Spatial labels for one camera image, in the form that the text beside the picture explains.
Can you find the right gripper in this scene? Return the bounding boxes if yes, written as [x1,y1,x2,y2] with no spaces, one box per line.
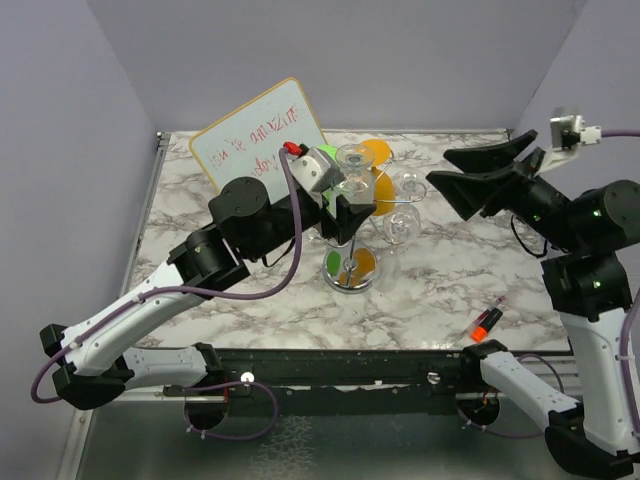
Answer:
[428,127,586,252]

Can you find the orange plastic cup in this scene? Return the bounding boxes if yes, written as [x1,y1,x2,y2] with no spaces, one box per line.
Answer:
[361,139,396,217]

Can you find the small clear orange cup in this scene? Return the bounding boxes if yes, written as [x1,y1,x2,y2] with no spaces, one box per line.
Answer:
[335,144,375,204]

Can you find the clear tumbler glass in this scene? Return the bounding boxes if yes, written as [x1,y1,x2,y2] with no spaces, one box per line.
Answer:
[392,169,428,202]

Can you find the green plastic goblet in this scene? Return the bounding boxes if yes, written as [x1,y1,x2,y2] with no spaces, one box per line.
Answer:
[316,144,343,193]

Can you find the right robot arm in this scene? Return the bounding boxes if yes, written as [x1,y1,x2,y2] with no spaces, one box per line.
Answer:
[427,131,639,479]

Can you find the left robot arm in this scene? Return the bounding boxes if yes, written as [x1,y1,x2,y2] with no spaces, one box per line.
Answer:
[40,177,375,410]

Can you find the chrome wine glass rack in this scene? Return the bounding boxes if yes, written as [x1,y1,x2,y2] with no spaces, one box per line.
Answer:
[323,153,418,294]

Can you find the small whiteboard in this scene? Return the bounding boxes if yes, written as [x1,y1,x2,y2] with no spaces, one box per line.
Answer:
[189,77,326,202]

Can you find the red pen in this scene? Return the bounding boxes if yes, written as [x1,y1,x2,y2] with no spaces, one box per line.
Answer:
[464,295,505,334]

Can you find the orange black marker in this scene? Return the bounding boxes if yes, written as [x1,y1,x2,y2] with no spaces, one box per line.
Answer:
[470,308,503,343]

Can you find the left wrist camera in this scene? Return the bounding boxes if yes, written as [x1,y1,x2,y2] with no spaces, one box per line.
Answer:
[283,142,345,194]

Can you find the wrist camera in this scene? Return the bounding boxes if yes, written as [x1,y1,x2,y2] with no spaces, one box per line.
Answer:
[537,107,602,174]
[283,142,345,194]

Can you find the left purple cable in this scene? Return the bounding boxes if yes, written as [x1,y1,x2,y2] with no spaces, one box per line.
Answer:
[30,149,302,404]

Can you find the purple cable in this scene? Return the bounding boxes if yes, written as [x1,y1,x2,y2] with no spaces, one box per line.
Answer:
[599,128,640,451]
[30,149,302,404]

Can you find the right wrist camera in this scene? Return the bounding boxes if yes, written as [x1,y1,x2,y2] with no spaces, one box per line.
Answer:
[537,107,602,174]

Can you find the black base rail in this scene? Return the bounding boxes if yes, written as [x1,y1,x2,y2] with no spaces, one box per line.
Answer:
[122,347,571,416]

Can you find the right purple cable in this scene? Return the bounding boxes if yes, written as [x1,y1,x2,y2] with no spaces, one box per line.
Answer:
[599,128,640,451]

